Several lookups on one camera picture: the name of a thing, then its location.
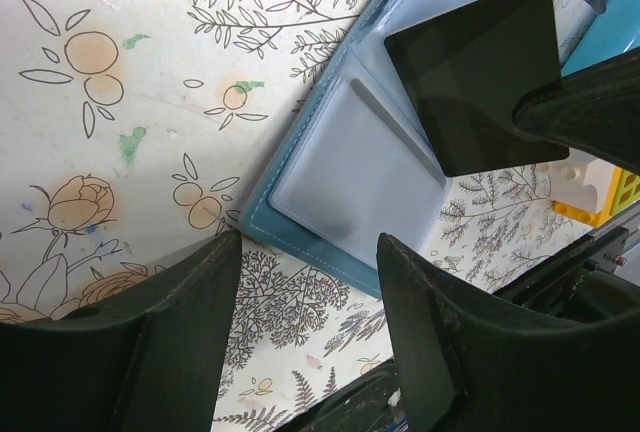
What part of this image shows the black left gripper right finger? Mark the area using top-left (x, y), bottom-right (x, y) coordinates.
top-left (377, 234), bottom-right (639, 431)

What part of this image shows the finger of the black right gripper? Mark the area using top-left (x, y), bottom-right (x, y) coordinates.
top-left (512, 48), bottom-right (639, 174)

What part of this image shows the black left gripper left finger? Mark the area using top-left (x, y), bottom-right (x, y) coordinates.
top-left (1, 231), bottom-right (242, 431)

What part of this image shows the black VIP card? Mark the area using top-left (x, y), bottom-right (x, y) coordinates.
top-left (384, 0), bottom-right (569, 177)

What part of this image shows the white curved toy piece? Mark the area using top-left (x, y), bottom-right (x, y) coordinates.
top-left (547, 159), bottom-right (614, 213)

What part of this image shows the yellow toy window brick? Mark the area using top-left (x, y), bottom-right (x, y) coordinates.
top-left (552, 165), bottom-right (639, 227)

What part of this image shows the floral patterned table mat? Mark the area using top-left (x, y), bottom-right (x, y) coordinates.
top-left (0, 0), bottom-right (640, 432)

